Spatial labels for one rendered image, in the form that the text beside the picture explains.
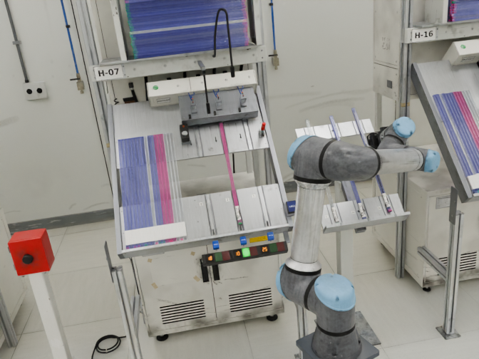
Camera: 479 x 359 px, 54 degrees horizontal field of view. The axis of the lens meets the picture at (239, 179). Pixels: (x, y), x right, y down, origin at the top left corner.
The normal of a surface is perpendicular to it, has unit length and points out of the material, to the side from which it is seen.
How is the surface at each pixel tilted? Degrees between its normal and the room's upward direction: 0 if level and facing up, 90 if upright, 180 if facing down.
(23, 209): 90
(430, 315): 0
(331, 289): 7
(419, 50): 90
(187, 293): 90
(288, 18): 90
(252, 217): 42
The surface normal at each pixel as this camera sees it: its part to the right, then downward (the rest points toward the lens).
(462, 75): 0.04, -0.42
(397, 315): -0.10, -0.93
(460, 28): 0.15, 0.35
